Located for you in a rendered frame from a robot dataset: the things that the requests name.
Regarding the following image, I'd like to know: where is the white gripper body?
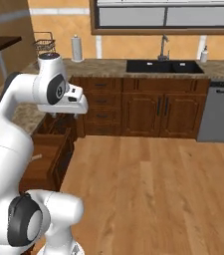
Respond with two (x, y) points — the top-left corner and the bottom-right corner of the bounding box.
(37, 96), (90, 116)

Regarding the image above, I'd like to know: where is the wooden drawer front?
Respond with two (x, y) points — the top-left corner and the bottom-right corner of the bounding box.
(83, 122), (123, 136)
(83, 93), (123, 109)
(71, 77), (123, 94)
(83, 108), (123, 123)

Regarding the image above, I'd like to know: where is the open wooden drawer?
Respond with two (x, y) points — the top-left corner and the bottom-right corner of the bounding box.
(18, 112), (80, 193)

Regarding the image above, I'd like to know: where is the white paper towel roll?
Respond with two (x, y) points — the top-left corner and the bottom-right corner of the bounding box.
(70, 34), (85, 64)

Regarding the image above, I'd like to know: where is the wooden cupboard door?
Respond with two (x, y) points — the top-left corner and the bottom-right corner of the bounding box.
(159, 93), (208, 139)
(121, 93), (164, 137)

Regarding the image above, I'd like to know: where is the wide wooden panel under sink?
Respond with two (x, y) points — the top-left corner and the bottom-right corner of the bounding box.
(122, 78), (211, 95)

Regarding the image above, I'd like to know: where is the black double sink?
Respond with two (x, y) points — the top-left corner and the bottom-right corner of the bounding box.
(125, 59), (205, 75)

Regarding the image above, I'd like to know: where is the grey metal tap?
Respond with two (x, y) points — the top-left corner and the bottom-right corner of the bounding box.
(157, 33), (171, 62)

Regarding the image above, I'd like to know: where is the white soap dispenser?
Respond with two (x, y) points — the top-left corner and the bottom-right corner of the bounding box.
(199, 45), (209, 64)

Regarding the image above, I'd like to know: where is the grey dishwasher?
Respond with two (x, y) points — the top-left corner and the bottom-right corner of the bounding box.
(196, 81), (224, 144)

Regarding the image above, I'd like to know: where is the knife with pale handle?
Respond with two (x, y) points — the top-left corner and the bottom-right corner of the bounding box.
(31, 153), (44, 162)

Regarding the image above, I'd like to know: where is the dark wire basket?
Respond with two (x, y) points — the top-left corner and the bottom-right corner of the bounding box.
(33, 31), (57, 54)

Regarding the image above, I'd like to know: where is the window with dark frame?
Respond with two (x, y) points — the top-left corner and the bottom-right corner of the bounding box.
(89, 0), (224, 36)

